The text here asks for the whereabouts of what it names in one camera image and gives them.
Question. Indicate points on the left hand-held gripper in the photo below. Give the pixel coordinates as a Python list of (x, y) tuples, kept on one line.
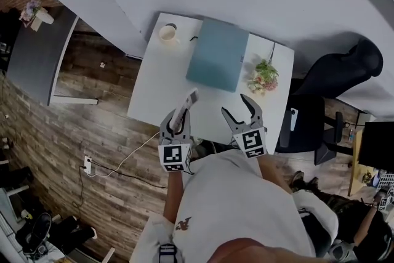
[(174, 154)]

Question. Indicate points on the person's right forearm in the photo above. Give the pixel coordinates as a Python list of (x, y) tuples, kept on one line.
[(274, 172)]

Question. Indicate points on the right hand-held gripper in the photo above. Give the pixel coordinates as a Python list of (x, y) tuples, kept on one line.
[(253, 142)]

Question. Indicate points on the potted purple flowers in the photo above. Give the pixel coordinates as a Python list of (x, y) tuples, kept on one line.
[(32, 12)]

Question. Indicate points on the black monitor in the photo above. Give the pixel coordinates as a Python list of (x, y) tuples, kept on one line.
[(377, 146)]

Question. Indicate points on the wooden desk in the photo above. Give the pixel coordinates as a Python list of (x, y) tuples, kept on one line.
[(355, 169)]

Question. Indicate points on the white power strip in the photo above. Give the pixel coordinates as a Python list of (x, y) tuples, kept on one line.
[(88, 164)]

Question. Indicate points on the white table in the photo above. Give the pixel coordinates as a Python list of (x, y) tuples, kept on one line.
[(160, 74)]

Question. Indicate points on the flower bouquet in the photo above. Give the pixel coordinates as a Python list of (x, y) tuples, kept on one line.
[(263, 77)]

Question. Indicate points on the cream mug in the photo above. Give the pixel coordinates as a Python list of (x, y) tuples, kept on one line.
[(167, 34)]

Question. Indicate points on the dark grey desk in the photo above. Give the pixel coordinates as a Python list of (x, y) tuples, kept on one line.
[(34, 58)]

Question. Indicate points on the person's left forearm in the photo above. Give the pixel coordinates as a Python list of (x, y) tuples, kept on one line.
[(173, 194)]

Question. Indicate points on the black office chair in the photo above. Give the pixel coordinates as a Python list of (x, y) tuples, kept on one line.
[(335, 77)]

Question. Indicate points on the clear water bottle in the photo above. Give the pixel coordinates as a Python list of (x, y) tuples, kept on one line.
[(351, 135)]

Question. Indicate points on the teal closed laptop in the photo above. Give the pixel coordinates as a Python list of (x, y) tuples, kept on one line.
[(217, 55)]

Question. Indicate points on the person's white shirt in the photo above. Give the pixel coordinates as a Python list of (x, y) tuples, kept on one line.
[(240, 209)]

